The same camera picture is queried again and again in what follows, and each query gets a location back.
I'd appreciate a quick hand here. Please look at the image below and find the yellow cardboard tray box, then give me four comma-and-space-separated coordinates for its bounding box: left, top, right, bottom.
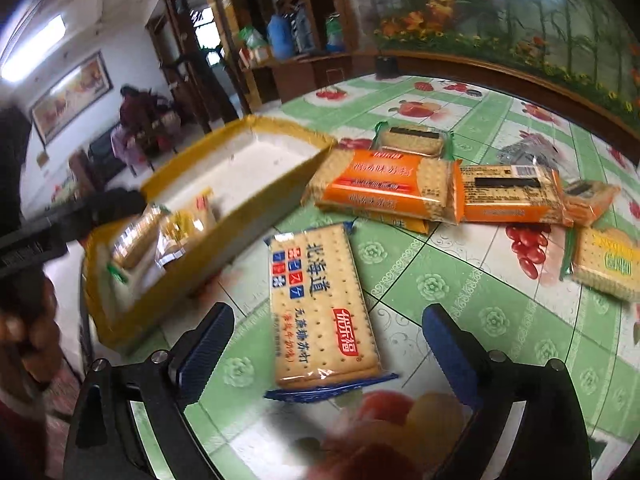
82, 116, 336, 351

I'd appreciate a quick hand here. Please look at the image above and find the green label square cracker pack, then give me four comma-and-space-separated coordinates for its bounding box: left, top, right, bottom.
560, 228, 640, 302

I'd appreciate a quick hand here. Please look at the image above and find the orange cracker pack barcode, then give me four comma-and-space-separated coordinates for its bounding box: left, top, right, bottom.
461, 165, 573, 226

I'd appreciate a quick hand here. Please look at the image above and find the wooden low cabinet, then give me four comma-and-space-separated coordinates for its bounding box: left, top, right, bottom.
242, 51, 378, 103

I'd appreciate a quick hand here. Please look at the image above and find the green fruit pattern tablecloth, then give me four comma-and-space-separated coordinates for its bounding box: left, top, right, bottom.
131, 76, 639, 479

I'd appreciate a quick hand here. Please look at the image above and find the yellow square cracker pack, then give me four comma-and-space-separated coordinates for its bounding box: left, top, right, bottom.
155, 188, 217, 268

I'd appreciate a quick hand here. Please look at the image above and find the seated person dark red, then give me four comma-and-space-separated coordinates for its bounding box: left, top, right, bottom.
111, 84, 182, 168

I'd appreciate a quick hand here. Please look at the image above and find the dark wooden chair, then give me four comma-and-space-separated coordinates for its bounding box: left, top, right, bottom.
160, 47, 239, 130

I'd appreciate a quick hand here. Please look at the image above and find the yellow cheese biscuit pack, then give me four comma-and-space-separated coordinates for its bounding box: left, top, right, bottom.
318, 205, 438, 235

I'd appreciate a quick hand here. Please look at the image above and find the clear packet dark snack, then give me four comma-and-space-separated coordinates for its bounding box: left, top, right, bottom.
497, 133, 572, 174

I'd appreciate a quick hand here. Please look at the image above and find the blue water jug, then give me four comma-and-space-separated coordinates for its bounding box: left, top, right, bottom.
267, 14, 295, 60

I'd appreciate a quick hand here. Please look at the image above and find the floral glass partition screen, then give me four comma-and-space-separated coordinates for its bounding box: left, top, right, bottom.
350, 0, 639, 128

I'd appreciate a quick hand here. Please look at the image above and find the framed wall painting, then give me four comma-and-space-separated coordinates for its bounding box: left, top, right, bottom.
30, 51, 113, 148

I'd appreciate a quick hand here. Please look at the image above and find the green long cracker pack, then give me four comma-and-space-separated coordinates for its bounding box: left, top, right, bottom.
106, 204, 169, 284

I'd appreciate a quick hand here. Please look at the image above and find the person's left hand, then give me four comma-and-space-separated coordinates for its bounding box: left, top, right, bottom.
1, 278, 63, 403

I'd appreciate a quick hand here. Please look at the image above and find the round cracker pack black label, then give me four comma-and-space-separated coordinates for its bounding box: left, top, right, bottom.
371, 122, 454, 160

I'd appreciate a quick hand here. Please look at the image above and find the slim orange cracker pack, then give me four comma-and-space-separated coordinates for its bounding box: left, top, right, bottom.
563, 180, 620, 226

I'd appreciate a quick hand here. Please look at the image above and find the small black cup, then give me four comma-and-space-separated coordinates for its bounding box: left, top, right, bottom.
374, 55, 401, 80

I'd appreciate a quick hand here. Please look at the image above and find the blue edged soda cracker pack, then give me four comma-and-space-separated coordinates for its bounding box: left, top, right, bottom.
265, 222, 398, 403

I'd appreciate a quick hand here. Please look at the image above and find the ceiling fluorescent light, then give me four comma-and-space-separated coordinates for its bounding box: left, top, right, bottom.
1, 14, 66, 84

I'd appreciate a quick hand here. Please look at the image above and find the green white bag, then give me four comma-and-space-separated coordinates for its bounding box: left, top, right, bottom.
240, 25, 270, 61

